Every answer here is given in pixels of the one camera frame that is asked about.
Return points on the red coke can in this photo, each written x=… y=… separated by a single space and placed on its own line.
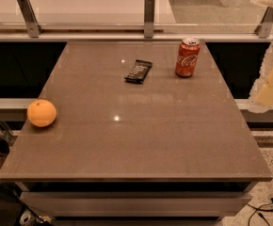
x=188 y=52

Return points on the black chocolate bar wrapper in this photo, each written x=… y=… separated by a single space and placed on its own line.
x=138 y=72

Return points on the orange fruit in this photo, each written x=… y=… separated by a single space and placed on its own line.
x=41 y=113

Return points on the white tape roll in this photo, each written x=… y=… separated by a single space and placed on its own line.
x=27 y=219

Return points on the right metal glass bracket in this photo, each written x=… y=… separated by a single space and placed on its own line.
x=264 y=27

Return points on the metal glass bracket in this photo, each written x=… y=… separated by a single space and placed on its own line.
x=264 y=27
x=32 y=26
x=149 y=8

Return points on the middle metal glass bracket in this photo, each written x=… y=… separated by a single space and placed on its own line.
x=149 y=8

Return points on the grey table frame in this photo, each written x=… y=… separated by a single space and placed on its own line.
x=196 y=204

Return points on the left metal glass bracket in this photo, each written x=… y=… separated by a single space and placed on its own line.
x=32 y=26

